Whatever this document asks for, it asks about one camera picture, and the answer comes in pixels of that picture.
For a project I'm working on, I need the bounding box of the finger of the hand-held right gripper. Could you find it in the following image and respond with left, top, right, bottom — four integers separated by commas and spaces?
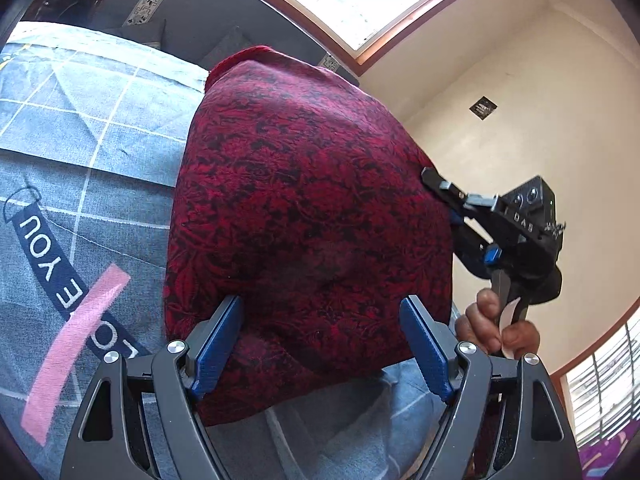
449, 209, 501, 279
421, 167, 501, 213

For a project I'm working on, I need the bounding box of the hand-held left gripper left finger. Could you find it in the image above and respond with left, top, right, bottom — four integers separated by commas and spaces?
59, 295, 244, 480

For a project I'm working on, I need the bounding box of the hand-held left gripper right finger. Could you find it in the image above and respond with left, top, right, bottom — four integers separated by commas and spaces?
399, 295, 583, 480

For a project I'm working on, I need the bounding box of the red patterned garment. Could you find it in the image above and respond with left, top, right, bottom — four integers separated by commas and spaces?
162, 45, 458, 428

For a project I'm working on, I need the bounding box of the person's right hand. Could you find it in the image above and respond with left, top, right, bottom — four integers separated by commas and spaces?
455, 287, 542, 361

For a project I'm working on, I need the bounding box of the barred side window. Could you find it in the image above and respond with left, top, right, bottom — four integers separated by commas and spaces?
550, 305, 640, 456

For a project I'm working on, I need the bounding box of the purple cloth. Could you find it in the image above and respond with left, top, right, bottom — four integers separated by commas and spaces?
577, 437, 628, 480

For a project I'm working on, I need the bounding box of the blue checked bed sheet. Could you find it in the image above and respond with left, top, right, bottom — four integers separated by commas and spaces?
0, 22, 451, 480

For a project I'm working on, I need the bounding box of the grey window seat patterned trim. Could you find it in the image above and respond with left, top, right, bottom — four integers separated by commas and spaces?
100, 0, 361, 86

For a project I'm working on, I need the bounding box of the black wall sticker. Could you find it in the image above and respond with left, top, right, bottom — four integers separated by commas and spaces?
470, 96, 497, 121

